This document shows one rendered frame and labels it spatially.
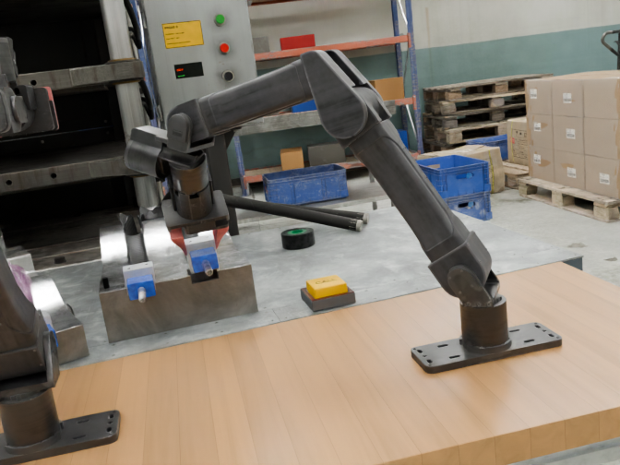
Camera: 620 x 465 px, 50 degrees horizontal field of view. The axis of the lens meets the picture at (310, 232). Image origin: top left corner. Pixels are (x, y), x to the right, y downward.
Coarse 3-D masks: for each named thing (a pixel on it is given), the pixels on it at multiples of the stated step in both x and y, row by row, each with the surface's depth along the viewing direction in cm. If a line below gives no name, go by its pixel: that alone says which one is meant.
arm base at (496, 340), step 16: (496, 304) 88; (464, 320) 90; (480, 320) 88; (496, 320) 88; (464, 336) 91; (480, 336) 88; (496, 336) 88; (512, 336) 93; (528, 336) 92; (544, 336) 92; (560, 336) 91; (416, 352) 92; (432, 352) 91; (448, 352) 90; (464, 352) 90; (480, 352) 89; (496, 352) 88; (512, 352) 89; (528, 352) 89; (432, 368) 87; (448, 368) 87
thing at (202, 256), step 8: (192, 240) 115; (200, 240) 114; (208, 240) 114; (192, 248) 114; (200, 248) 114; (208, 248) 114; (192, 256) 110; (200, 256) 110; (208, 256) 110; (216, 256) 111; (192, 264) 110; (200, 264) 110; (208, 264) 108; (216, 264) 111; (192, 272) 115; (208, 272) 107
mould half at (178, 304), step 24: (120, 240) 136; (168, 240) 136; (120, 264) 130; (168, 264) 124; (240, 264) 116; (120, 288) 111; (168, 288) 113; (192, 288) 114; (216, 288) 115; (240, 288) 116; (120, 312) 111; (144, 312) 112; (168, 312) 114; (192, 312) 115; (216, 312) 116; (240, 312) 117; (120, 336) 112
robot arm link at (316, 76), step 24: (288, 72) 89; (312, 72) 86; (336, 72) 85; (216, 96) 94; (240, 96) 93; (264, 96) 92; (288, 96) 90; (312, 96) 89; (336, 96) 86; (360, 96) 85; (168, 120) 98; (192, 120) 96; (216, 120) 95; (240, 120) 94; (336, 120) 87; (360, 120) 85
